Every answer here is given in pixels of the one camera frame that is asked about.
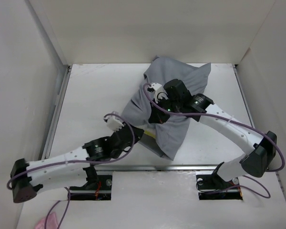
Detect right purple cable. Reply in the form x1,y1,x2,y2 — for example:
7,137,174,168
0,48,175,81
143,83,286,199

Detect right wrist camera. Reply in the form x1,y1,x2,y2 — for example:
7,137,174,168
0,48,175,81
147,83,168,103

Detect white foam front board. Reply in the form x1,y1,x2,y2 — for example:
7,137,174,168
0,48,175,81
18,172,286,229

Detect aluminium front rail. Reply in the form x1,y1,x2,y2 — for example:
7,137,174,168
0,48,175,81
95,165,216,171

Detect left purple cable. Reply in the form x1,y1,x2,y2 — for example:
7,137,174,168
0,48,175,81
7,112,136,226

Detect white pillow yellow edge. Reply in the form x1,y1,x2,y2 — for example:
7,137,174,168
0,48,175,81
144,130,156,139

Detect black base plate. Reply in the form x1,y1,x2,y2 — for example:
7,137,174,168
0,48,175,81
196,174,243,200
69,175,112,201

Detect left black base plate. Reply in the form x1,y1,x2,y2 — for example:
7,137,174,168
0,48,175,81
69,175,112,201

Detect grey pillowcase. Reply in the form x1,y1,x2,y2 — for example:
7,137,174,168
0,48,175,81
122,56,211,160

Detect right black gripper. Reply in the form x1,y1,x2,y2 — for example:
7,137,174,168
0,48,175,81
148,95,182,124

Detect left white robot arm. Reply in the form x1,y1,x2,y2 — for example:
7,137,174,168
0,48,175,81
8,125,144,203

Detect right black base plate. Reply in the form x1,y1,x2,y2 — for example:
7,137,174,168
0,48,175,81
196,174,243,200

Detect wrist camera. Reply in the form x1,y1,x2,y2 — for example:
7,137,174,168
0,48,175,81
104,111,124,132
147,83,168,103

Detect purple cable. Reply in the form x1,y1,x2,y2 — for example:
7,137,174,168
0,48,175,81
143,83,286,199
7,112,136,226

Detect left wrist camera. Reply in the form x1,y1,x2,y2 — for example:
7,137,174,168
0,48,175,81
104,111,124,132

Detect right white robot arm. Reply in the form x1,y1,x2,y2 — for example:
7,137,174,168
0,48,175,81
143,79,280,190

